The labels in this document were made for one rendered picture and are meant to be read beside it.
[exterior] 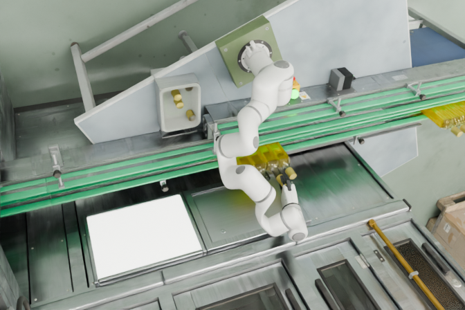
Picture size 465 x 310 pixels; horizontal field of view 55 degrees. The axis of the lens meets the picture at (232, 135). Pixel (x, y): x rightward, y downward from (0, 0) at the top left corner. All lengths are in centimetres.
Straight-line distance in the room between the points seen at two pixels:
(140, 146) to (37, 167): 42
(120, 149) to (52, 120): 68
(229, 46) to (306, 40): 41
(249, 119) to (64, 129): 126
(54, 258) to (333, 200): 121
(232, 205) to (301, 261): 37
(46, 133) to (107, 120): 59
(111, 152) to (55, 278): 54
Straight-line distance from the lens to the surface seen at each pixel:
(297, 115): 209
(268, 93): 157
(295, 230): 172
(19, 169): 201
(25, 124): 260
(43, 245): 199
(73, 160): 198
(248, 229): 190
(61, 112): 264
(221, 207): 197
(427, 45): 297
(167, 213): 195
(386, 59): 248
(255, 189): 154
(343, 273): 190
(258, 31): 189
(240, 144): 150
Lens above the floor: 235
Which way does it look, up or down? 46 degrees down
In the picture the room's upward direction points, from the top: 149 degrees clockwise
